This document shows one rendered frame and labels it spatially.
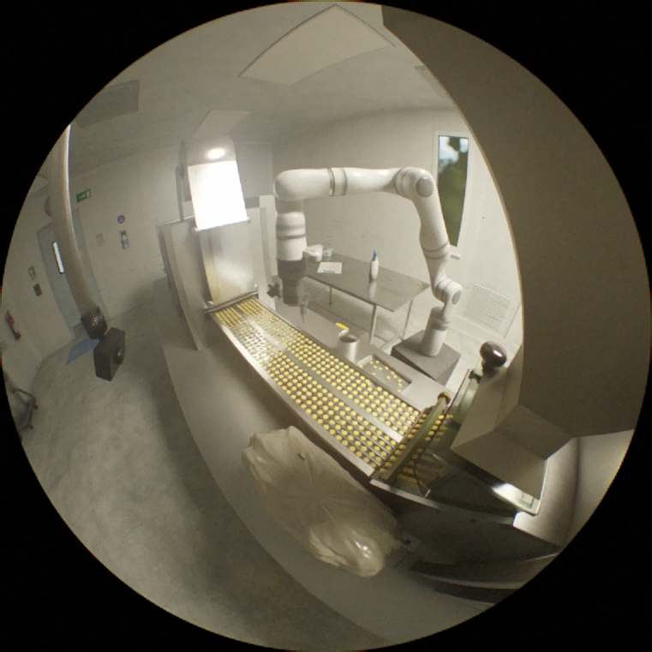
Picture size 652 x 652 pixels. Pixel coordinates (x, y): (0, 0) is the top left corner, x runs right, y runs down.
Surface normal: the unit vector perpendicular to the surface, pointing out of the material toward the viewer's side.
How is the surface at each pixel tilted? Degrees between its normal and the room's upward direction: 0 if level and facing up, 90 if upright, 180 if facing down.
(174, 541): 0
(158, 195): 90
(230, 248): 90
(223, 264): 90
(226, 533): 0
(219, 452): 0
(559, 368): 114
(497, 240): 90
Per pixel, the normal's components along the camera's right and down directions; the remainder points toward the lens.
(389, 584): 0.01, -0.82
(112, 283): 0.69, 0.41
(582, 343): -0.66, 0.69
